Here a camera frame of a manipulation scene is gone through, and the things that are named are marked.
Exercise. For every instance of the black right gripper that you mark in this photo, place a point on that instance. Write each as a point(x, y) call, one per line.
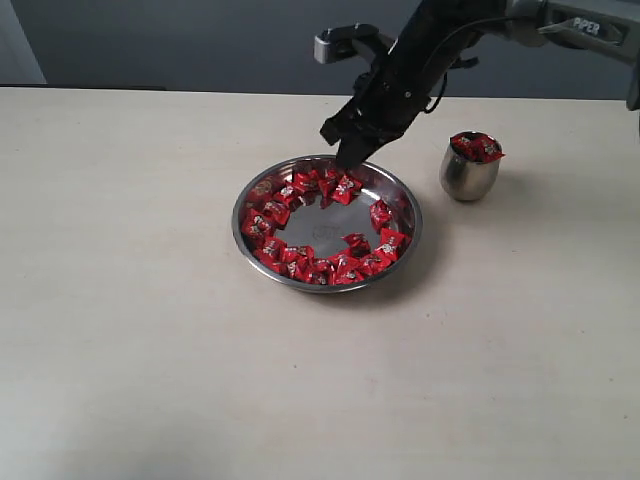
point(398, 91)

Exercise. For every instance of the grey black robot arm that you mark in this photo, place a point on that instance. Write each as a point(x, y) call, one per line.
point(607, 28)

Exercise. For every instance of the stainless steel cup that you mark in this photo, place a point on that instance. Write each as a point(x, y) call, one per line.
point(470, 165)

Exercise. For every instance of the round stainless steel plate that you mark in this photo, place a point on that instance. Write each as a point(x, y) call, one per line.
point(323, 229)

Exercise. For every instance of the red candy wrapper packet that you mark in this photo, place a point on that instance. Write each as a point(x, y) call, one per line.
point(256, 225)
point(346, 271)
point(392, 244)

